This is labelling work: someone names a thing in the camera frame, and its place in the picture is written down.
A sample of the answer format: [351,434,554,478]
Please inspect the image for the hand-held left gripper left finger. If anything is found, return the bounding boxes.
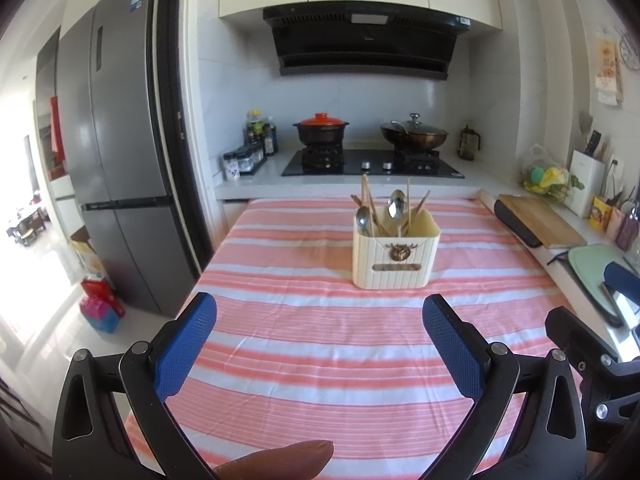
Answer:
[52,291,218,480]

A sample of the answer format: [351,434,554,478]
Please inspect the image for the wooden cutting board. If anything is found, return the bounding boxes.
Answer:
[495,193,589,250]

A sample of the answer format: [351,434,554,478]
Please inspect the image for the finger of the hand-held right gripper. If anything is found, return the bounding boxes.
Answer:
[544,305,617,377]
[604,261,640,332]

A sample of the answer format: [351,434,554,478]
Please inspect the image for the cardboard box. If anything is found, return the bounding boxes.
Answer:
[69,230,109,287]

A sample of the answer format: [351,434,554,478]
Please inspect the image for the large steel spoon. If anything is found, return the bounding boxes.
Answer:
[388,189,407,239]

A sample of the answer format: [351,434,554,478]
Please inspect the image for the black gas stove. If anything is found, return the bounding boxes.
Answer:
[281,147,465,180]

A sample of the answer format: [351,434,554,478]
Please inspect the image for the hanging printed bag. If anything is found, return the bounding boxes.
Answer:
[594,39,624,107]

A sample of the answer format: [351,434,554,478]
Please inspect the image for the green cutting board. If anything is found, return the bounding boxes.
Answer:
[567,243,640,327]

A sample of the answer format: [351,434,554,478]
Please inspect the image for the white knife holder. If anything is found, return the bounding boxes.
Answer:
[569,148,609,219]

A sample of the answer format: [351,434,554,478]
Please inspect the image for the red gift boxes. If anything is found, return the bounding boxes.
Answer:
[81,277,126,334]

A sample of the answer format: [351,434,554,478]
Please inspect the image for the black clay pot red lid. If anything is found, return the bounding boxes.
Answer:
[292,112,351,147]

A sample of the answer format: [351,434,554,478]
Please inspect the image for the red hanging cloth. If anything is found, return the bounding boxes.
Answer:
[48,95,66,164]

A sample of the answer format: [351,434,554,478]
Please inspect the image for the purple soap bottle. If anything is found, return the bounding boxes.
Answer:
[615,210,640,252]

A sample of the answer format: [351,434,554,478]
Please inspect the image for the pink striped tablecloth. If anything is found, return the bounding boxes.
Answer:
[124,197,589,480]

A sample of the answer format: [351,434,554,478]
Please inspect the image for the metal wire trivet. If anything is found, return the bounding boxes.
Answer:
[617,27,640,72]

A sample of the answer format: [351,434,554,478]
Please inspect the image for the grey refrigerator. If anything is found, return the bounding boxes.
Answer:
[54,0,202,319]

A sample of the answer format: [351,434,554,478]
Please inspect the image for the black range hood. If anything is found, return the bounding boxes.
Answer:
[262,3,471,81]

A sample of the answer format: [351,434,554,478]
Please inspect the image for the dark sauce bottle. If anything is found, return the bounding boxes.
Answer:
[263,117,279,157]

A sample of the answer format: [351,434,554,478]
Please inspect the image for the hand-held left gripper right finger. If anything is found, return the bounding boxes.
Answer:
[422,293,589,480]

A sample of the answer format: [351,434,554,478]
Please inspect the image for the plastic bag with sponges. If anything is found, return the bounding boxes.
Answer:
[519,143,584,202]

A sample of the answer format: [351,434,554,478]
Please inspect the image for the person's left hand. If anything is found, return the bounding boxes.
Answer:
[214,439,335,480]

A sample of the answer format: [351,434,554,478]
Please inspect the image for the knives in holder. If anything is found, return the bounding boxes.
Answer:
[579,112,609,157]

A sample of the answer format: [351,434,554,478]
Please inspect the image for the dark wok with glass lid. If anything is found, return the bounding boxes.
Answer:
[379,112,450,152]

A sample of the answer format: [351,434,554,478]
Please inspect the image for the yellow printed cup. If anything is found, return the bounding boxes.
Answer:
[590,196,614,231]

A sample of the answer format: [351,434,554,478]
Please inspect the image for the white ribbed utensil holder box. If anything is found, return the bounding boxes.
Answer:
[352,207,441,291]

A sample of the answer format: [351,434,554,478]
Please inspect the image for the black oblong pad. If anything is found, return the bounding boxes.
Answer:
[493,199,544,249]

